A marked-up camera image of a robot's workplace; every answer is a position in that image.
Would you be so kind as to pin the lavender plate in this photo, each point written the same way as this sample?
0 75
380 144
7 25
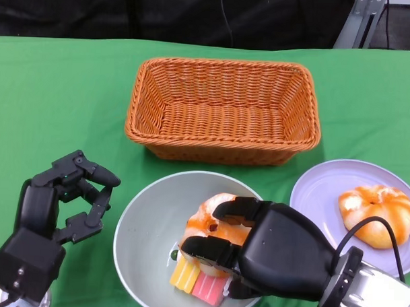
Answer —
318 191

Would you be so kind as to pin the long golden bread loaf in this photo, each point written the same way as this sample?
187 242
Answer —
206 207

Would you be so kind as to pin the grey ceramic bowl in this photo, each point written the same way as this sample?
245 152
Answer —
148 225

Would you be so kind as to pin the grey metal frame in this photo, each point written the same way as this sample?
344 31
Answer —
347 27

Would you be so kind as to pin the yellow striped cake slice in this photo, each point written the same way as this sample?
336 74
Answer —
184 275

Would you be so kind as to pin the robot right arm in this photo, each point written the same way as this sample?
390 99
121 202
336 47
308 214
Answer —
372 294

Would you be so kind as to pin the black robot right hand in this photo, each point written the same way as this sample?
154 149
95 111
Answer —
282 250

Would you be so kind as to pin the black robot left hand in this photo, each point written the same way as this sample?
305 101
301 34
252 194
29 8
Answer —
38 205

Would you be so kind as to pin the black backdrop cloth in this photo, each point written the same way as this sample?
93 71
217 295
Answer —
95 15

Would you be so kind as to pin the pink striped cake slice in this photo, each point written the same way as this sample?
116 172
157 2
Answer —
207 288

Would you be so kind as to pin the green tablecloth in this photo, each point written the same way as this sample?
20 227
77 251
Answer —
58 104

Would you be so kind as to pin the round pumpkin-shaped bread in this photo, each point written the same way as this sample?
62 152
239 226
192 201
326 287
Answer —
378 220

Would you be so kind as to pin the orange wicker basket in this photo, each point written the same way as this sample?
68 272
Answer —
222 127

